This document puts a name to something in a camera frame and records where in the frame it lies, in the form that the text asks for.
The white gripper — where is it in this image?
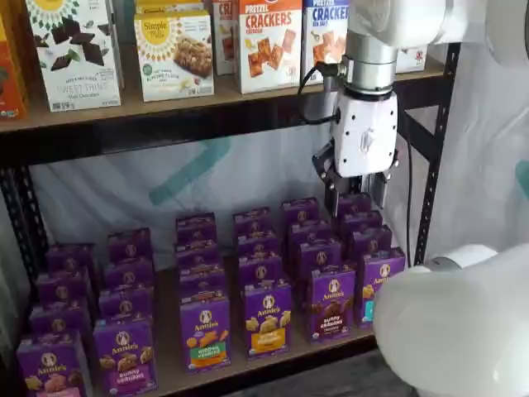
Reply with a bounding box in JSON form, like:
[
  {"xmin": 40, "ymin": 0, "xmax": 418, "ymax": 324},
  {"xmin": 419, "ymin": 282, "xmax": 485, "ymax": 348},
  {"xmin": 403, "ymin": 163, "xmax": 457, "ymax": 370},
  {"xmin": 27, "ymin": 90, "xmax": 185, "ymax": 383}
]
[{"xmin": 312, "ymin": 84, "xmax": 400, "ymax": 221}]

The purple Annie's chocolate bunny box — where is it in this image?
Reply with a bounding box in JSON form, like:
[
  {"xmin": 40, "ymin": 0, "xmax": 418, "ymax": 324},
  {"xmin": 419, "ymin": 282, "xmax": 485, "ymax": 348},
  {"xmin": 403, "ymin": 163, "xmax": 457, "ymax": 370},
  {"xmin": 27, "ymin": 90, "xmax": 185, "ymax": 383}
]
[{"xmin": 309, "ymin": 266, "xmax": 357, "ymax": 344}]

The purple Annie's box teal label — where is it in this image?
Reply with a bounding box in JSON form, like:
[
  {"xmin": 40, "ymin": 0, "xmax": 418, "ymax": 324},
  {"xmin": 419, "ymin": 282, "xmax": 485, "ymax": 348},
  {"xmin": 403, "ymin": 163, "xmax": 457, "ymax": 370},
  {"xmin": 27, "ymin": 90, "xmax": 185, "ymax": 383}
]
[{"xmin": 358, "ymin": 249, "xmax": 407, "ymax": 331}]

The yellow pretzel crackers box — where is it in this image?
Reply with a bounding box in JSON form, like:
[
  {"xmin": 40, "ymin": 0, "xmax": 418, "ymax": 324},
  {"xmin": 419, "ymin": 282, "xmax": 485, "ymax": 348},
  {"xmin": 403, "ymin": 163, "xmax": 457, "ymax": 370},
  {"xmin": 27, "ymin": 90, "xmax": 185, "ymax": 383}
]
[{"xmin": 395, "ymin": 44, "xmax": 429, "ymax": 74}]

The purple Annie's box yellow label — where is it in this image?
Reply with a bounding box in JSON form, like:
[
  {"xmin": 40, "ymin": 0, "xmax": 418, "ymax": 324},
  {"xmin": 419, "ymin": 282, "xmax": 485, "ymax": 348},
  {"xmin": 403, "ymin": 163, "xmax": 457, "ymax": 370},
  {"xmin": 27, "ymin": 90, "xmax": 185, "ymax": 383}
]
[{"xmin": 243, "ymin": 280, "xmax": 293, "ymax": 361}]

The blue sea salt crackers box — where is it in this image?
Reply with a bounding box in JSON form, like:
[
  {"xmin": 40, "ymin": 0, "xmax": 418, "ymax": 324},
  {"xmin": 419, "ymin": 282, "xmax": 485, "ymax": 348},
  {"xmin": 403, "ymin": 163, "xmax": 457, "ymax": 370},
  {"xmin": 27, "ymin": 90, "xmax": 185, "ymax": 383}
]
[{"xmin": 301, "ymin": 0, "xmax": 350, "ymax": 87}]

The orange cheddar pretzel crackers box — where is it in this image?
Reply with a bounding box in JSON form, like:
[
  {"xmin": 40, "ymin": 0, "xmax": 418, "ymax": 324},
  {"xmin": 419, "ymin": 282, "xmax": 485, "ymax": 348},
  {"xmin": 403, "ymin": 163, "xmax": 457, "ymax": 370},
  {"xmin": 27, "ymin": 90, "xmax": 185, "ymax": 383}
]
[{"xmin": 233, "ymin": 0, "xmax": 303, "ymax": 95}]

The red pretzel crackers box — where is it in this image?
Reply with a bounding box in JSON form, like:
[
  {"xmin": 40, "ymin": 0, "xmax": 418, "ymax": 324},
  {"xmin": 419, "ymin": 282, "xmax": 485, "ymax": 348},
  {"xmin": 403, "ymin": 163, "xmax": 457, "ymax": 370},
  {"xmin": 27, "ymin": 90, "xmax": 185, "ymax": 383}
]
[{"xmin": 212, "ymin": 0, "xmax": 240, "ymax": 77}]

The purple Annie's box green label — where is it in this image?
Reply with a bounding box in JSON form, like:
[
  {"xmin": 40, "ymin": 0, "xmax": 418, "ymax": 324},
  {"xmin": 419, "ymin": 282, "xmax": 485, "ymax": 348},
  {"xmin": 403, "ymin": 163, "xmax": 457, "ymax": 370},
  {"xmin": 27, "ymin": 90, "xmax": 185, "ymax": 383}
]
[{"xmin": 179, "ymin": 295, "xmax": 231, "ymax": 375}]

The Simple Mills almond bar box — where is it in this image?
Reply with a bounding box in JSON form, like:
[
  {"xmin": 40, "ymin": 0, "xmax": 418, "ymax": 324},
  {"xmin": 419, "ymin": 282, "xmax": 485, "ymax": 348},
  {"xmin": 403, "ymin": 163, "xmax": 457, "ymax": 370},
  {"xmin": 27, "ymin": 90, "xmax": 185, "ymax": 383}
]
[
  {"xmin": 135, "ymin": 0, "xmax": 207, "ymax": 16},
  {"xmin": 134, "ymin": 10, "xmax": 215, "ymax": 103}
]

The purple Annie's bunny grahams box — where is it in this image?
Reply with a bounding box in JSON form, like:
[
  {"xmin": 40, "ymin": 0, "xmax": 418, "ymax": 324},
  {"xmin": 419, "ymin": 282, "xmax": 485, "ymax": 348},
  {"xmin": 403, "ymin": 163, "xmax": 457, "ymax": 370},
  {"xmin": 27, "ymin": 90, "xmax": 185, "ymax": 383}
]
[{"xmin": 93, "ymin": 317, "xmax": 158, "ymax": 392}]

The white Sweet Thins box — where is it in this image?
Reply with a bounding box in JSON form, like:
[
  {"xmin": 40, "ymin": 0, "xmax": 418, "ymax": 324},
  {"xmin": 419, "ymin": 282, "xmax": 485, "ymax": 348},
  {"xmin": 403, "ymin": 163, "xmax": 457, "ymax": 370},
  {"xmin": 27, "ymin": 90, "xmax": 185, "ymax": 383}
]
[{"xmin": 24, "ymin": 0, "xmax": 125, "ymax": 112}]

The purple Annie's box pink label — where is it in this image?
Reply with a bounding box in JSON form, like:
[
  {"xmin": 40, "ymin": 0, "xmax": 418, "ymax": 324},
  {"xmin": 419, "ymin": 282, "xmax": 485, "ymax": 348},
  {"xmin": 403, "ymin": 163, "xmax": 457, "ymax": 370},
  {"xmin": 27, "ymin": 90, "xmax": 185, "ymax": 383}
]
[{"xmin": 16, "ymin": 329, "xmax": 88, "ymax": 397}]

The orange snack box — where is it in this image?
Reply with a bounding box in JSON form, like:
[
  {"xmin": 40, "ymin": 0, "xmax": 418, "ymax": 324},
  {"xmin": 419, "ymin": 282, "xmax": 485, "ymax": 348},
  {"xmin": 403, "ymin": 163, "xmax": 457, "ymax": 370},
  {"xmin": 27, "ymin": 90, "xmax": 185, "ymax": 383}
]
[{"xmin": 0, "ymin": 12, "xmax": 30, "ymax": 121}]

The teal tape strip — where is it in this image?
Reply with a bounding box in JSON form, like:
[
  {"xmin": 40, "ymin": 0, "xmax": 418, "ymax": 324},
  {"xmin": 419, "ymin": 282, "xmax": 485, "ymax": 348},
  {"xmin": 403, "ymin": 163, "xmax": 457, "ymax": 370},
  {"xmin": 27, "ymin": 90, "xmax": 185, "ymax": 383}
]
[{"xmin": 148, "ymin": 137, "xmax": 231, "ymax": 207}]

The white translucent plastic sheet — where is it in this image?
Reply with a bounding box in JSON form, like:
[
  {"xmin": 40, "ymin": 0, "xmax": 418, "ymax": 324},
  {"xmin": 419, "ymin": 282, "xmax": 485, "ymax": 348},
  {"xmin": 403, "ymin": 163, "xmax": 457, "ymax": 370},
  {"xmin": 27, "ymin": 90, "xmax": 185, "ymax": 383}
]
[{"xmin": 28, "ymin": 123, "xmax": 435, "ymax": 270}]

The thin black hanging cable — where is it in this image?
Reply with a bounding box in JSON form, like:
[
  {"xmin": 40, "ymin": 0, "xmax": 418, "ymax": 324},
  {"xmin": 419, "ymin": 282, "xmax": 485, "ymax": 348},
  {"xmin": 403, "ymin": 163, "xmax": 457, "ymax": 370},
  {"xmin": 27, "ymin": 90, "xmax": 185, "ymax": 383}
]
[{"xmin": 406, "ymin": 136, "xmax": 415, "ymax": 268}]

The black metal shelf frame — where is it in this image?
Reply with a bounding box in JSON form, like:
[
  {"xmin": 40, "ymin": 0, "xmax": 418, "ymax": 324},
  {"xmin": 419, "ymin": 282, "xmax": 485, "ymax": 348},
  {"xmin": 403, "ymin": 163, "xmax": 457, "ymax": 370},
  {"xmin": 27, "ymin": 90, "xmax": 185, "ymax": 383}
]
[{"xmin": 0, "ymin": 41, "xmax": 462, "ymax": 397}]

